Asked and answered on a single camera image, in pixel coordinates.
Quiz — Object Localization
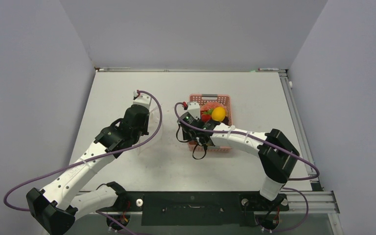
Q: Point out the yellow lemon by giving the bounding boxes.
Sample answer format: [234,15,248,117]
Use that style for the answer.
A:
[211,107,227,122]

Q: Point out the pink plastic basket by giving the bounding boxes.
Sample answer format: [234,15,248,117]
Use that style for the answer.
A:
[188,94,233,153]

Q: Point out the clear zip top bag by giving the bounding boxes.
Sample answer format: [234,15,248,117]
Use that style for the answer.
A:
[136,106,163,155]

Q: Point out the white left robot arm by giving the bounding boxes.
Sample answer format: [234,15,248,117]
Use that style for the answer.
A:
[26,104,149,235]

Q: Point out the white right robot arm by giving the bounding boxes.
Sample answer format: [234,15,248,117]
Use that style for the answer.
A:
[178,112,299,210]

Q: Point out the red strawberry cluster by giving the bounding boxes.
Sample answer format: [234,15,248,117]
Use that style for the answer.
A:
[201,109,213,123]

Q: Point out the dark purple eggplant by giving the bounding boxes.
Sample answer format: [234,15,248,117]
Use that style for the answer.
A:
[222,117,230,125]

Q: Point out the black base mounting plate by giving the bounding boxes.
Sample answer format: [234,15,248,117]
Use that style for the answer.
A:
[103,191,289,227]

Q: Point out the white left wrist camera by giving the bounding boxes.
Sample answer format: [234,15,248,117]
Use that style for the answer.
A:
[133,90,152,110]

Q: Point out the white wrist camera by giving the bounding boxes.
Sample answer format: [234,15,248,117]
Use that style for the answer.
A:
[133,90,152,110]
[183,101,201,119]

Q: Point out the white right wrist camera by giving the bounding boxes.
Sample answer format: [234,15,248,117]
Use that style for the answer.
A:
[183,101,201,119]

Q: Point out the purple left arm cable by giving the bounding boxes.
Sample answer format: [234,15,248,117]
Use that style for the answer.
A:
[3,90,164,212]

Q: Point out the aluminium rail frame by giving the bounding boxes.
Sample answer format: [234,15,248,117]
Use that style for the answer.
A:
[258,67,344,235]

